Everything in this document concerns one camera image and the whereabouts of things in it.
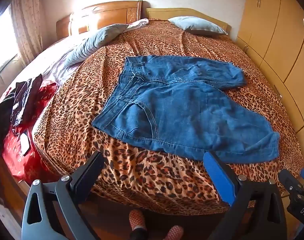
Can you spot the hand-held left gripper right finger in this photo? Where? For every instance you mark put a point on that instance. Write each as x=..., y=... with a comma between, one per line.
x=218, y=177

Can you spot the red mesh slipper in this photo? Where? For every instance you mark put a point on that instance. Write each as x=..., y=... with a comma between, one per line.
x=136, y=220
x=174, y=233

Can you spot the leopard print blanket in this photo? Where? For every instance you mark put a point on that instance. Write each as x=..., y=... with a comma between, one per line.
x=117, y=85

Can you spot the blue denim pants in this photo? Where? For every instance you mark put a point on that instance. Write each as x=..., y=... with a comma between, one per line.
x=177, y=110

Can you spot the dark maroon garment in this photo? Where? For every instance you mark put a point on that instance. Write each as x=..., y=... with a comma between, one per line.
x=23, y=100

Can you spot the window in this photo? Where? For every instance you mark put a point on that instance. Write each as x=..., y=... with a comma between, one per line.
x=3, y=45

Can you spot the dark green garment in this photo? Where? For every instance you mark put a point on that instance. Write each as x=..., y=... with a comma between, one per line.
x=1, y=122

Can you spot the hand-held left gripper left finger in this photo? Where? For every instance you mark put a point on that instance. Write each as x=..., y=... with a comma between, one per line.
x=88, y=172

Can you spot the light wooden wardrobe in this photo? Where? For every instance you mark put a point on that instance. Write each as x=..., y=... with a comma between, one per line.
x=274, y=30

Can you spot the pale pink bed sheet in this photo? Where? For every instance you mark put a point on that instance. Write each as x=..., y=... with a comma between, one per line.
x=49, y=62

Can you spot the dark orange wooden headboard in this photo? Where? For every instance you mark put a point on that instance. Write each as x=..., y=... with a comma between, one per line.
x=104, y=16

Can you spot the grey pillow on left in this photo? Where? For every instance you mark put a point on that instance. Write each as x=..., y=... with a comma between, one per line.
x=97, y=40

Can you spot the small white flat item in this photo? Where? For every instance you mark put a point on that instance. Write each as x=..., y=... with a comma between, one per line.
x=24, y=142

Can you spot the floral curtain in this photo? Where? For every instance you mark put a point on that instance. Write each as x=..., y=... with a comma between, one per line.
x=27, y=22

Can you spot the light wooden headboard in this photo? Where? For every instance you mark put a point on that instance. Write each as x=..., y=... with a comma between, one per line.
x=167, y=13

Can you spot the red patterned cloth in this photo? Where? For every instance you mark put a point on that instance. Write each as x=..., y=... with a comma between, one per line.
x=22, y=150

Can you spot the grey pillow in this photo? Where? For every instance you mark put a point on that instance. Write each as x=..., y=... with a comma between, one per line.
x=97, y=40
x=197, y=25

